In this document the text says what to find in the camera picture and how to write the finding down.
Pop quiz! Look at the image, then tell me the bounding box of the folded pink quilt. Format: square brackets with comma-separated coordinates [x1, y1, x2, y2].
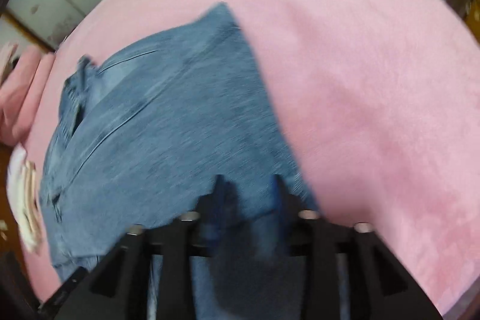
[1, 43, 55, 147]

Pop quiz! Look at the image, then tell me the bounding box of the pink bed cover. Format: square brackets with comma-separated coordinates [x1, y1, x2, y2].
[26, 0, 479, 318]

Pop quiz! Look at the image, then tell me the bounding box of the blue denim jacket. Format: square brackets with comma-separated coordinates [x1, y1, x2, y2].
[40, 4, 313, 319]

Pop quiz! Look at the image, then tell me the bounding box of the folded cream white garment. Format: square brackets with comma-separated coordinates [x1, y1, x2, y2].
[6, 144, 43, 255]

